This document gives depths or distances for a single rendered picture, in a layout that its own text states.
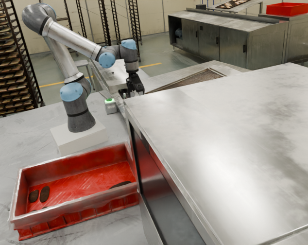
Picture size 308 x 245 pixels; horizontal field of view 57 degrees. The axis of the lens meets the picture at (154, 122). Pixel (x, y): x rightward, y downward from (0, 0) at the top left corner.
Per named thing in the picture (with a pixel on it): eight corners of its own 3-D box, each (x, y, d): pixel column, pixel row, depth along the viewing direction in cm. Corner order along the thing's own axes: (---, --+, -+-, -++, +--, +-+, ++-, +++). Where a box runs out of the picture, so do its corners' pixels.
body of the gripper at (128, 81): (139, 85, 166) (136, 65, 161) (143, 89, 159) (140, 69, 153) (126, 88, 164) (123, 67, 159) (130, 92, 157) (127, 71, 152)
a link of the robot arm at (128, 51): (120, 40, 152) (135, 38, 152) (123, 60, 157) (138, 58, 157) (118, 43, 145) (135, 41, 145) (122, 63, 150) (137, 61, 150)
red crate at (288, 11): (265, 13, 453) (265, 5, 447) (282, 10, 464) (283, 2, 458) (290, 16, 410) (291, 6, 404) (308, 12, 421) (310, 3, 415)
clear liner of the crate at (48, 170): (23, 185, 123) (16, 166, 119) (130, 156, 135) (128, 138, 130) (15, 245, 94) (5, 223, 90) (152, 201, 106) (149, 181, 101)
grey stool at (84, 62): (73, 95, 464) (66, 67, 443) (71, 88, 495) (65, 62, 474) (94, 90, 472) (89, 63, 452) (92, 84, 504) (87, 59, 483)
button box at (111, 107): (105, 114, 190) (102, 99, 185) (117, 112, 192) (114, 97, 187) (108, 119, 183) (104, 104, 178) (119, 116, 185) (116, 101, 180)
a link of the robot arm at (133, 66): (139, 61, 151) (125, 63, 149) (140, 69, 153) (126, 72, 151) (135, 58, 158) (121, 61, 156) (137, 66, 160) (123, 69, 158)
